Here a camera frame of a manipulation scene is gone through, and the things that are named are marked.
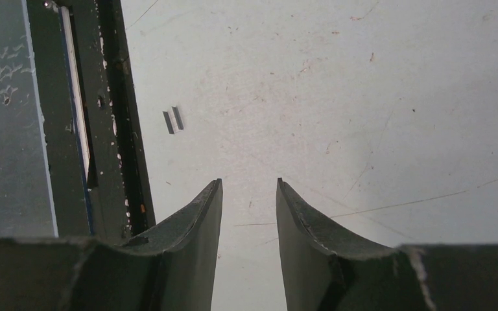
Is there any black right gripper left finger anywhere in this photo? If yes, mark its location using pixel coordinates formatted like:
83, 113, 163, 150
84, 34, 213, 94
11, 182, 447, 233
0, 179, 223, 310

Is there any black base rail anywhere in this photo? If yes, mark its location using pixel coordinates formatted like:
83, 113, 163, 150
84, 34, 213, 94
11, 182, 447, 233
26, 1, 155, 244

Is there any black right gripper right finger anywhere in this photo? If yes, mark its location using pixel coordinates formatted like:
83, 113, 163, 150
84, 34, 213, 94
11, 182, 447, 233
276, 180, 498, 310

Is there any metal staple strip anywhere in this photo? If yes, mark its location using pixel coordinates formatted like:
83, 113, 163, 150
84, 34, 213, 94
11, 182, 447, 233
162, 106, 185, 135

